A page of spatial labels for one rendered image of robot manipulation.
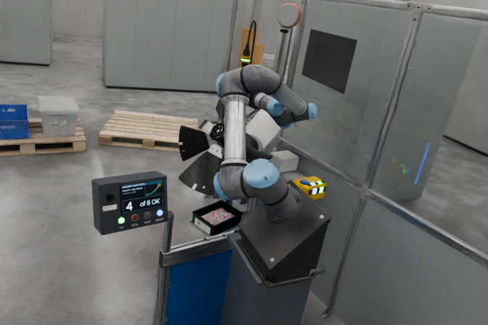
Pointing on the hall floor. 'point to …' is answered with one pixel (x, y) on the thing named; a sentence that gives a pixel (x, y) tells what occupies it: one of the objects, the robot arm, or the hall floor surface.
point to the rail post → (161, 295)
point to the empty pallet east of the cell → (144, 129)
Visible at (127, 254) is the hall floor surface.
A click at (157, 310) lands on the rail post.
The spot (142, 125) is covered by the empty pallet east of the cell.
